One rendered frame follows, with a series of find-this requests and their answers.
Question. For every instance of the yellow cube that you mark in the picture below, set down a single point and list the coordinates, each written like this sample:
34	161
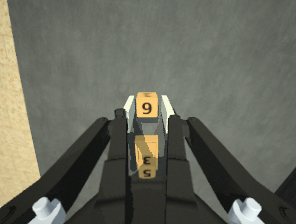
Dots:
147	105
146	166

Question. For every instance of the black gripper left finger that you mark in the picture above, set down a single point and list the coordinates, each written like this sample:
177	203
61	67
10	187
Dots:
48	200

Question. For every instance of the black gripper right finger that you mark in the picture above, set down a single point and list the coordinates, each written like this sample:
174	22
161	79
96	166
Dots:
245	200

